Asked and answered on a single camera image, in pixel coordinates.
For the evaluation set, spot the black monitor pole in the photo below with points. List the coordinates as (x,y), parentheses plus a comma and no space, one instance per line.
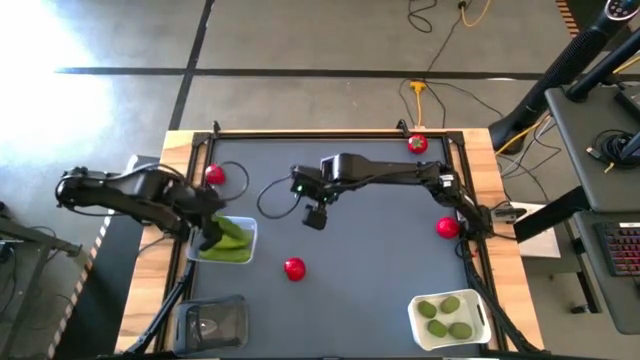
(600,70)

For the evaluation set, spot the backlit black keyboard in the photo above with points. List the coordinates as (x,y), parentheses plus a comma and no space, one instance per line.
(622,250)

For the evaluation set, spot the dark grey plastic basket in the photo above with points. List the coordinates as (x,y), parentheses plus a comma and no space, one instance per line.
(210,325)

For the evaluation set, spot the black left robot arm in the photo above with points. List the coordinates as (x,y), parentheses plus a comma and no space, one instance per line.
(125,192)

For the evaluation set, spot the grey metal stand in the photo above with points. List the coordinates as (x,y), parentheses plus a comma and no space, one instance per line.
(30,235)

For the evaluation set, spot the grey table mat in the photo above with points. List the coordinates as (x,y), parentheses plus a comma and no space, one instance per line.
(370,280)

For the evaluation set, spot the black desk support bar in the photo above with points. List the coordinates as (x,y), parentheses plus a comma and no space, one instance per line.
(550,215)

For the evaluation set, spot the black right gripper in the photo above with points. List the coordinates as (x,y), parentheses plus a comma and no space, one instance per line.
(312,197)

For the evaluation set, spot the black tower fan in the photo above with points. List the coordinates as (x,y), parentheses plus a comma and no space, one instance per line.
(560,70)

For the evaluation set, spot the black platform with striped edge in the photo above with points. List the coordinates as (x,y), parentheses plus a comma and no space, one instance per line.
(115,280)

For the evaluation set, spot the black metal table frame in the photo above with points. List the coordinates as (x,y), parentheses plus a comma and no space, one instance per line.
(325,135)

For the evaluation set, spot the dark grey desk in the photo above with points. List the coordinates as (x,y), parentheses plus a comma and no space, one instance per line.
(575,150)

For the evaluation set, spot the white plastic basket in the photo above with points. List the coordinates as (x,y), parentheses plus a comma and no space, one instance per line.
(470,312)

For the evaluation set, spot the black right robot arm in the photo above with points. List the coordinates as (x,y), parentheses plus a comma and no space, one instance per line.
(390,170)

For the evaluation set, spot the clear plastic container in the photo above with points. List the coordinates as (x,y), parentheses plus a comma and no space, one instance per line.
(252,222)

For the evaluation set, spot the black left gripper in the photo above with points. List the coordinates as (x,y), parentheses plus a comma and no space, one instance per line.
(202,210)

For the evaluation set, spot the red tomato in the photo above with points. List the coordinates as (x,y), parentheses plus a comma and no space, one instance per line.
(448,228)
(417,144)
(215,174)
(295,269)

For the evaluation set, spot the white box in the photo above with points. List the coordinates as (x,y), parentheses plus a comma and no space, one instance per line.
(542,247)

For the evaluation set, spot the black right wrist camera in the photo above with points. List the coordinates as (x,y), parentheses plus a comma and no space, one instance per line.
(315,218)

